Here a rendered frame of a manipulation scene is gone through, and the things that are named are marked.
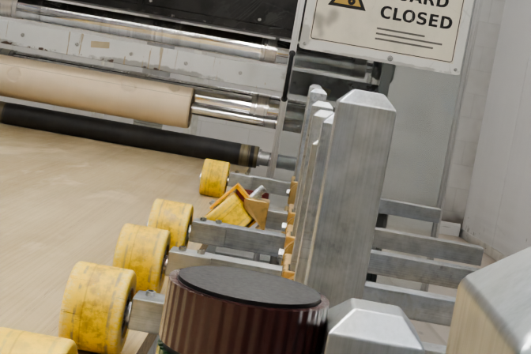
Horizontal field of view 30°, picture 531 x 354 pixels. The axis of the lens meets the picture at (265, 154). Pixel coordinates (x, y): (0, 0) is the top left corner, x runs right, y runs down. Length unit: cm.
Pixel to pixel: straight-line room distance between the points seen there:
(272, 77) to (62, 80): 62
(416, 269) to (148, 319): 59
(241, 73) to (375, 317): 256
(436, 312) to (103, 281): 43
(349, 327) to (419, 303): 82
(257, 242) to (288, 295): 105
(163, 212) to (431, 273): 39
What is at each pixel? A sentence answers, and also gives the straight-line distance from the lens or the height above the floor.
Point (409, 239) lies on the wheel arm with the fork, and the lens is 167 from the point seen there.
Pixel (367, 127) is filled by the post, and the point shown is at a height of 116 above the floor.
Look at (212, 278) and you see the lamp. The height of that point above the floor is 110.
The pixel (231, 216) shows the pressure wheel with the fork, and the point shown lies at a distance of 163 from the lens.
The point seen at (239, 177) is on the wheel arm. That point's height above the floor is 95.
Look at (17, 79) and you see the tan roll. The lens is 302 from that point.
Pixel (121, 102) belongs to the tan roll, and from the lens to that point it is 295.
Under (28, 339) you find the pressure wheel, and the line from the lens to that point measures 69.
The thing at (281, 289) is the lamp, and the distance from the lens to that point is 37.
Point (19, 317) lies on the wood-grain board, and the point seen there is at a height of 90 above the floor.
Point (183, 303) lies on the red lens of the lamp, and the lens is 35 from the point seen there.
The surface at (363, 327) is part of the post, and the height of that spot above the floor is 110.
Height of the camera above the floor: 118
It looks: 4 degrees down
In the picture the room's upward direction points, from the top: 10 degrees clockwise
